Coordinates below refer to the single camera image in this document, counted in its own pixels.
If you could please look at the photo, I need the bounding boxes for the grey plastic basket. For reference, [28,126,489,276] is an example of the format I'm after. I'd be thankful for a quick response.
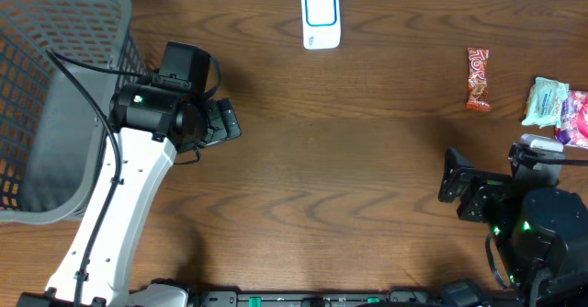
[1,0,146,224]

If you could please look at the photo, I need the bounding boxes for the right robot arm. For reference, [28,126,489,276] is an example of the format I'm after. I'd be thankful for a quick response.
[438,142,587,306]

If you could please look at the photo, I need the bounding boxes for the white barcode scanner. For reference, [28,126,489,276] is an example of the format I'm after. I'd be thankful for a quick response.
[300,0,342,50]

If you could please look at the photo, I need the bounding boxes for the purple noodle packet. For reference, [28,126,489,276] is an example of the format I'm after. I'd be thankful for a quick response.
[555,90,587,149]

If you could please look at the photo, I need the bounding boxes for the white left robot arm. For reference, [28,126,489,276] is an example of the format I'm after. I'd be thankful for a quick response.
[17,84,241,307]

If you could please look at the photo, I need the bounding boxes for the teal wet wipes pack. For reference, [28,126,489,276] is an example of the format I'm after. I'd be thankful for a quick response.
[522,77,569,128]

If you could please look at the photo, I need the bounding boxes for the orange snack bar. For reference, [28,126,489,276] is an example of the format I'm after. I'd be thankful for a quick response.
[466,48,492,112]

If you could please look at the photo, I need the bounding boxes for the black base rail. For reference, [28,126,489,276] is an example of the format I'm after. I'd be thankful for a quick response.
[128,290,506,307]

